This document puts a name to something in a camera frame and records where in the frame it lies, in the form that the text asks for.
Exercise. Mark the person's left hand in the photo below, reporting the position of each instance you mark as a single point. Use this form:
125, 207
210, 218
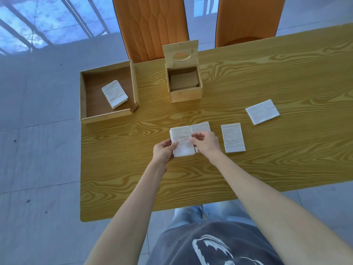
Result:
161, 153

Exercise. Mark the person's right hand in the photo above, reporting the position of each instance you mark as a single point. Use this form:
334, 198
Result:
209, 144

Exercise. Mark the person's right thumb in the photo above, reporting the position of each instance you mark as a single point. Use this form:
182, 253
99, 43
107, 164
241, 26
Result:
194, 140

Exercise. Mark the person's left thumb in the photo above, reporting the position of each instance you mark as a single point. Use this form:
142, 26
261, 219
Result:
172, 145

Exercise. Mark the white napkin stack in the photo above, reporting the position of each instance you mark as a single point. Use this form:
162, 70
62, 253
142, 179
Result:
262, 112
233, 137
114, 93
200, 127
182, 137

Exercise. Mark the person's right forearm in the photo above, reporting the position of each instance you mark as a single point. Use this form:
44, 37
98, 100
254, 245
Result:
273, 212

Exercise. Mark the person's left forearm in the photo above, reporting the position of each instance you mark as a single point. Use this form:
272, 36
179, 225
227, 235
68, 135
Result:
129, 218

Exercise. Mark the wooden tissue box with lid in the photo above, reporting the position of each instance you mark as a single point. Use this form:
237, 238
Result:
184, 95

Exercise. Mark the light blue denim shorts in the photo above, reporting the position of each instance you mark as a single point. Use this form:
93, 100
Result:
190, 215

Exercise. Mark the open wooden tray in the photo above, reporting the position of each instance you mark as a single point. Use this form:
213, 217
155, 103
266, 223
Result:
96, 107

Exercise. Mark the grey printed t-shirt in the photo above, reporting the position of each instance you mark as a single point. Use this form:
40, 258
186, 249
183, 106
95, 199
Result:
176, 248

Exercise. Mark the orange quilted chair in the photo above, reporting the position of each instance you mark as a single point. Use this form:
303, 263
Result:
151, 24

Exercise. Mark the orange plain chair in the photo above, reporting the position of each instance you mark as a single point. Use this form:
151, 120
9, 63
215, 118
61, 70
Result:
248, 19

